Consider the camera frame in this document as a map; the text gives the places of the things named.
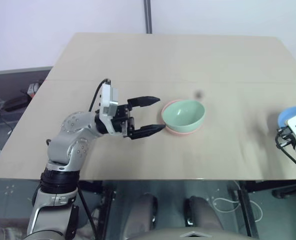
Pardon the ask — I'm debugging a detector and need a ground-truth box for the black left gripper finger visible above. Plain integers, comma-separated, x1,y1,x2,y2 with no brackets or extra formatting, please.
130,123,167,140
127,95,161,109

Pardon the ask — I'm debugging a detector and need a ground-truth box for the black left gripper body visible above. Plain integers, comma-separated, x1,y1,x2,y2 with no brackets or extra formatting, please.
110,102,136,139

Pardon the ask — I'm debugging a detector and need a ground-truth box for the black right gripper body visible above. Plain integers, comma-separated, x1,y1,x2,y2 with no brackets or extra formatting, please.
275,126,294,149

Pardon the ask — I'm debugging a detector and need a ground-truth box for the blue bowl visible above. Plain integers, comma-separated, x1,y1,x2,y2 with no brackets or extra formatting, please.
277,105,296,129

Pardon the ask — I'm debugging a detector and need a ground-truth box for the green bowl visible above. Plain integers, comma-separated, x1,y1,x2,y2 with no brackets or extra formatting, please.
162,99,206,133

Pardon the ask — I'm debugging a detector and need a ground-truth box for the pink bowl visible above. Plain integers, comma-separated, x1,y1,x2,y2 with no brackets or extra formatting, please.
161,99,204,137

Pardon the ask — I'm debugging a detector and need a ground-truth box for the black wheeled base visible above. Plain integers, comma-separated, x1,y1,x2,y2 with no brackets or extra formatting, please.
271,184,296,200

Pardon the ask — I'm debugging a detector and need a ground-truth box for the black table leg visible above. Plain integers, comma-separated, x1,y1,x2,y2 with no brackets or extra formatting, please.
100,180,117,240
237,180,260,239

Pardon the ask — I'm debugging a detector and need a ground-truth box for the red and white device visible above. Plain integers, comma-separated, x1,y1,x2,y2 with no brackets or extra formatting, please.
27,79,45,97

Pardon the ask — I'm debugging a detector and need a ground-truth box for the black device on floor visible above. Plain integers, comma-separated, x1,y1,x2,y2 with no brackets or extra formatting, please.
3,96,30,113

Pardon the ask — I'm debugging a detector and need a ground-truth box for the grey robot torso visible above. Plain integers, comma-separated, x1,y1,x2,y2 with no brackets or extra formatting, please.
127,226,259,240

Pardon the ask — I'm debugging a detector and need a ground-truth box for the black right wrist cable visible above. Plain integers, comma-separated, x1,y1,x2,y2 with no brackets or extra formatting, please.
274,133,296,175

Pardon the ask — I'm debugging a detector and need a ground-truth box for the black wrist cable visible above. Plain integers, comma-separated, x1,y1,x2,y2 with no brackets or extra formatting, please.
274,133,296,175
88,78,112,113

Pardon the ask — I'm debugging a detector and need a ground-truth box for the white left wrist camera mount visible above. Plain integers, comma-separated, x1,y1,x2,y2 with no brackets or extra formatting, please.
98,83,120,135

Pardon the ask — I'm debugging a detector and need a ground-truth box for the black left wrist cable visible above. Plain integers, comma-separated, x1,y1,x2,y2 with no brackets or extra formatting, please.
88,78,112,113

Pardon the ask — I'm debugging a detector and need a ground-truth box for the grey metal post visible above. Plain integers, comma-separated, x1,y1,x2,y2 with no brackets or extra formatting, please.
144,0,154,34

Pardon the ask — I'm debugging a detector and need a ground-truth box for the white thin cable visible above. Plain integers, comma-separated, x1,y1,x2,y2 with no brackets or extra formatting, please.
211,196,263,223

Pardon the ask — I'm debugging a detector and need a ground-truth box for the black left shoulder cable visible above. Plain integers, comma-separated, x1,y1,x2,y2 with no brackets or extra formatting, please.
76,184,98,240

